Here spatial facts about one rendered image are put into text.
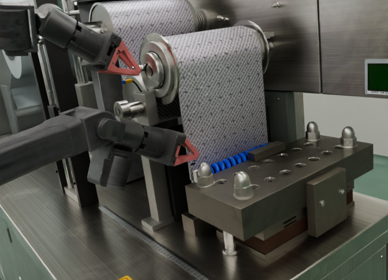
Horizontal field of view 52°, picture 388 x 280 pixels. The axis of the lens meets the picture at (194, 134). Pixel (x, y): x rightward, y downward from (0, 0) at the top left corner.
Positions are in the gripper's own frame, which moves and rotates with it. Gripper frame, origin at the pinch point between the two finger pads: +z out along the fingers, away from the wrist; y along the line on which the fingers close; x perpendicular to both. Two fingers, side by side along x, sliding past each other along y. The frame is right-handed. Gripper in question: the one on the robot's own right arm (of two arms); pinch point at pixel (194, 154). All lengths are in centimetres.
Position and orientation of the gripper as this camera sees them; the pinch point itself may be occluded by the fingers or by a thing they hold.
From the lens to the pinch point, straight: 83.8
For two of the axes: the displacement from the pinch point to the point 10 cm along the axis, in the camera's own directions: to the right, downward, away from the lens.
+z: 7.5, 2.4, 6.1
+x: 2.8, -9.6, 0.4
